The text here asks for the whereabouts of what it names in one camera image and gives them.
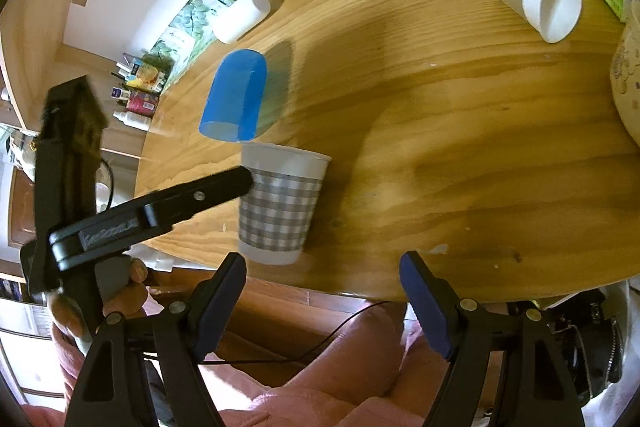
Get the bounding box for beige patterned bowl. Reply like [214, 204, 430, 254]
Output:
[610, 24, 640, 148]

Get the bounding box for grey checked plastic cup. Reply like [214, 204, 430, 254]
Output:
[237, 142, 332, 266]

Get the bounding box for yellow box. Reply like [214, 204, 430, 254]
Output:
[127, 62, 168, 94]

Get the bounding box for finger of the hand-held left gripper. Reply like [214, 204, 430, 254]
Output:
[48, 166, 254, 273]

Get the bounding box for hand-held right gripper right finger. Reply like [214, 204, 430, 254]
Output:
[399, 251, 586, 427]

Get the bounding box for person's left hand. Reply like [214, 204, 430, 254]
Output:
[101, 258, 150, 315]

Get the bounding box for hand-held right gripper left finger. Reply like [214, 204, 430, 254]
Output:
[64, 252, 248, 427]

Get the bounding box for black bag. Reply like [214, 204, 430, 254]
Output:
[544, 286, 627, 408]

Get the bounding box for small white cup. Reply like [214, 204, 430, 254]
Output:
[212, 0, 272, 44]

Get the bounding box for blue plastic cup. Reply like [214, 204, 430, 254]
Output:
[199, 49, 268, 142]

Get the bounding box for white bottle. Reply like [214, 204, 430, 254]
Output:
[114, 111, 151, 131]

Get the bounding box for black cable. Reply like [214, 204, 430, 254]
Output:
[200, 301, 392, 367]

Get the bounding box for person's pink trouser legs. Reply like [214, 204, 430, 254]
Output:
[52, 302, 451, 427]

